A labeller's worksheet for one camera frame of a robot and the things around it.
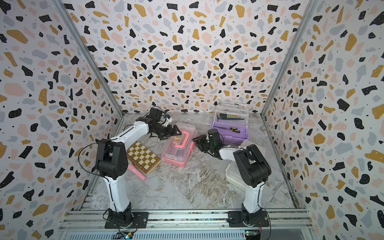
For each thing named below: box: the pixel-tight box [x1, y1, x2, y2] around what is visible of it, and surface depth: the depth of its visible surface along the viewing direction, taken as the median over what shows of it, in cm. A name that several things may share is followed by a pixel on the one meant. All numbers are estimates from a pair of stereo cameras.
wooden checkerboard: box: [126, 141, 162, 176], surface depth 94 cm
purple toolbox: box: [211, 99, 250, 146], surface depth 112 cm
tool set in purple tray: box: [217, 113, 245, 120], surface depth 112 cm
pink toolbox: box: [161, 122, 198, 168], surface depth 94 cm
